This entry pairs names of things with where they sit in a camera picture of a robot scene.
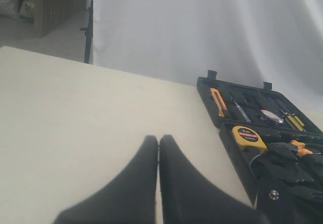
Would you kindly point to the grey tester screwdriver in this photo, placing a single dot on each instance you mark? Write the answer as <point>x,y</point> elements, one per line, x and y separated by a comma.
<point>241,110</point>

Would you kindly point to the large yellow black screwdriver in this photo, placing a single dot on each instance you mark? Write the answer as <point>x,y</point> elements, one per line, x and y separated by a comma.
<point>294,122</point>

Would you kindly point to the orange handled pliers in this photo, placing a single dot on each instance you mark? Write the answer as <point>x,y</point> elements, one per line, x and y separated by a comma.
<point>299,148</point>

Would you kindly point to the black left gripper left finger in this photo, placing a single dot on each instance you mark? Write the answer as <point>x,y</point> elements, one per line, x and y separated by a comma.
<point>128,198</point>

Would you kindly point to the black backdrop stand pole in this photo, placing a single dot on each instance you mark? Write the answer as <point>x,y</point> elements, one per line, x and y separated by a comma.
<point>88,31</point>

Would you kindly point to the black plastic tool case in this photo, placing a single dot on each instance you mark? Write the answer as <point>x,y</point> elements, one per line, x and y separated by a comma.
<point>252,100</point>

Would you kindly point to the black electrical tape roll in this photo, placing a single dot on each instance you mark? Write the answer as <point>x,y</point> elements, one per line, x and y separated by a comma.
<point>270,118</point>

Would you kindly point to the white backdrop cloth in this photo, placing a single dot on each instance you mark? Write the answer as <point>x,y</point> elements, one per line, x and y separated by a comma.
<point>245,41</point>

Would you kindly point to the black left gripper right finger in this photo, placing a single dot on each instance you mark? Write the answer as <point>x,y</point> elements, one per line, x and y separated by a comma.
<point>188,197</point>

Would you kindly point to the yellow tape measure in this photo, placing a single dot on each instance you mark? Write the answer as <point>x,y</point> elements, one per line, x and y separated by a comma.
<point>247,137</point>

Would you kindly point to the yellow utility knife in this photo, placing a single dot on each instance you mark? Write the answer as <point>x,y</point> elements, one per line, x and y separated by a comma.
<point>223,111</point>

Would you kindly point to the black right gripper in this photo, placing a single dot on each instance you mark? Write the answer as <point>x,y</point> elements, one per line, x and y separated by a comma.
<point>285,187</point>

